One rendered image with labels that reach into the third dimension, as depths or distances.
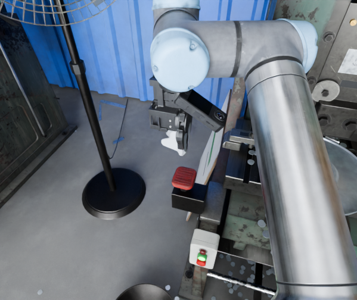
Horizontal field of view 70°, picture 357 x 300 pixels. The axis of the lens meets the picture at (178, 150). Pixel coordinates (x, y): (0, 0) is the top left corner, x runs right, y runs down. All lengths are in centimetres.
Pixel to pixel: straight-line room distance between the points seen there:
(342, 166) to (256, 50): 54
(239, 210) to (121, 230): 86
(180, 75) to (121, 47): 187
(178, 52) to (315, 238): 24
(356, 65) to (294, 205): 44
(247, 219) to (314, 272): 54
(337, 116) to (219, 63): 40
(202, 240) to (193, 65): 53
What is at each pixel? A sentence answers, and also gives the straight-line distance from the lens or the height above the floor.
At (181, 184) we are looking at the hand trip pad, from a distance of 69.
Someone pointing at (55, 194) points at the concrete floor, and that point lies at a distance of 178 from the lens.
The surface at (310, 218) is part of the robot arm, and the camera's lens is 27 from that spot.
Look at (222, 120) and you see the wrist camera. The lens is 53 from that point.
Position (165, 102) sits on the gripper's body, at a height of 100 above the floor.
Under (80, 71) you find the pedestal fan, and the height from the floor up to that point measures 82.
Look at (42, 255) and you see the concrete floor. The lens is 158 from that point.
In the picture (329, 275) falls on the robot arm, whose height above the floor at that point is 108.
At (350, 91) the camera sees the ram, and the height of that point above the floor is 100.
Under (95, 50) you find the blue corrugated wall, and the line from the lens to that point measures 234.
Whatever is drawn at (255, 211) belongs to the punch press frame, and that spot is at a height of 65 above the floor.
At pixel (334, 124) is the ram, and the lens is 70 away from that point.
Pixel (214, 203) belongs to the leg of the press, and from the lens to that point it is 80.
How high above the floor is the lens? 130
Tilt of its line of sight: 44 degrees down
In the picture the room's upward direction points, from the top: straight up
